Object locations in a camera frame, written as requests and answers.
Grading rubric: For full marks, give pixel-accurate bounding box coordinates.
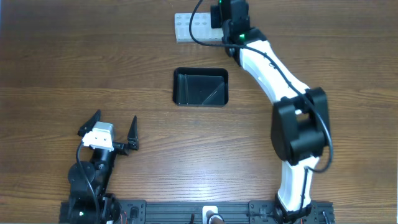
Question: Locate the clear test tube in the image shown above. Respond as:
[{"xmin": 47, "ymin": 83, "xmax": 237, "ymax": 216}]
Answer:
[
  {"xmin": 177, "ymin": 74, "xmax": 184, "ymax": 105},
  {"xmin": 182, "ymin": 74, "xmax": 189, "ymax": 105},
  {"xmin": 201, "ymin": 82, "xmax": 226, "ymax": 106}
]

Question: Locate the white test tube rack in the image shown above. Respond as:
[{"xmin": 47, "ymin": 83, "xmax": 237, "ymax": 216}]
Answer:
[{"xmin": 174, "ymin": 12, "xmax": 225, "ymax": 44}]

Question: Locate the mounting rail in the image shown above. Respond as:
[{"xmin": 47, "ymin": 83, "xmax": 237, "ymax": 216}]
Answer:
[{"xmin": 58, "ymin": 198, "xmax": 336, "ymax": 224}]

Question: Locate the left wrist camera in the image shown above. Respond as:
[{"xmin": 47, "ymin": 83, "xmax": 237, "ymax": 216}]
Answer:
[{"xmin": 81, "ymin": 121, "xmax": 116, "ymax": 152}]

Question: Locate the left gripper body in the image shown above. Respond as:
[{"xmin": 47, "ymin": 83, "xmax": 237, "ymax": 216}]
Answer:
[{"xmin": 111, "ymin": 141, "xmax": 134, "ymax": 157}]

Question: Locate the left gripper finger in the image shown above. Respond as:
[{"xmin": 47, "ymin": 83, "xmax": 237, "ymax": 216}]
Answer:
[
  {"xmin": 76, "ymin": 109, "xmax": 102, "ymax": 138},
  {"xmin": 126, "ymin": 115, "xmax": 141, "ymax": 151}
]

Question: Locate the black tray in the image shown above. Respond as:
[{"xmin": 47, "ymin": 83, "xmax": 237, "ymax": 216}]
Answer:
[{"xmin": 172, "ymin": 67, "xmax": 229, "ymax": 108}]

